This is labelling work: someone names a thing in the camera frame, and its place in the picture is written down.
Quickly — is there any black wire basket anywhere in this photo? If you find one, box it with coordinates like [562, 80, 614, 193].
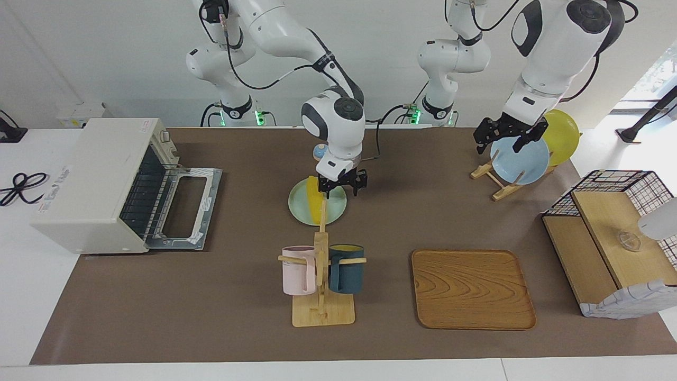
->
[542, 170, 677, 265]

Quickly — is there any brown table mat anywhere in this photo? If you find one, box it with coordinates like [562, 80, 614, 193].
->
[29, 127, 677, 366]

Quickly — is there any black stand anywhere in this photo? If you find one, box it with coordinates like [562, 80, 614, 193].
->
[616, 85, 677, 144]

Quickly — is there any coiled black cable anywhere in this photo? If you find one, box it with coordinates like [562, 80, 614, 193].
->
[0, 172, 49, 207]

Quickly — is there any pink mug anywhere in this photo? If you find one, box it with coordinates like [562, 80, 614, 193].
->
[281, 246, 318, 296]

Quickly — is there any clear glass cup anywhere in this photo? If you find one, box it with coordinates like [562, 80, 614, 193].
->
[616, 231, 642, 252]

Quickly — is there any light blue plate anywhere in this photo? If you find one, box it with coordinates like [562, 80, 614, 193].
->
[490, 135, 551, 185]

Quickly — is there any wooden serving tray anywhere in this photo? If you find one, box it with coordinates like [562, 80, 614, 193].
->
[411, 249, 537, 331]

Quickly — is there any white toaster oven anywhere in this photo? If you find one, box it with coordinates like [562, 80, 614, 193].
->
[30, 118, 223, 255]

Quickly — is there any black clamp base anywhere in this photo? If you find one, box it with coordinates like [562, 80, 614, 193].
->
[0, 110, 28, 143]

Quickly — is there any wooden mug tree stand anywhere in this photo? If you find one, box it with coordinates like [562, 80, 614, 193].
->
[278, 200, 367, 328]

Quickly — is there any yellow plate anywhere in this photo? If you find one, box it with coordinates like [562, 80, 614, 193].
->
[542, 109, 580, 167]

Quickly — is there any white wall box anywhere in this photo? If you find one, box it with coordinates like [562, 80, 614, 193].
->
[56, 102, 106, 129]

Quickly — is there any white checkered cloth liner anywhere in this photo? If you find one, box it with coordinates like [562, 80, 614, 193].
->
[579, 279, 677, 319]

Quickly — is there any wooden stepped shelf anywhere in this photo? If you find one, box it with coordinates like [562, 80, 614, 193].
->
[542, 189, 677, 313]

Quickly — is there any yellow corn cob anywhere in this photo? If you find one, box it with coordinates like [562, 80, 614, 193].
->
[307, 176, 326, 225]

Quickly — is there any white rounded object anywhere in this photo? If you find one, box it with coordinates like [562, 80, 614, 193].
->
[637, 197, 677, 241]

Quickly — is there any dark teal mug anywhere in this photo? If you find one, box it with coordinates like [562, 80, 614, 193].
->
[328, 244, 365, 295]

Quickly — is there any wooden plate rack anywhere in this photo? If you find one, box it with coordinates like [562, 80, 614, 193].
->
[470, 150, 556, 202]

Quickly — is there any pale green plate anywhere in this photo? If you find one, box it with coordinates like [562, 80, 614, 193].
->
[288, 177, 348, 225]

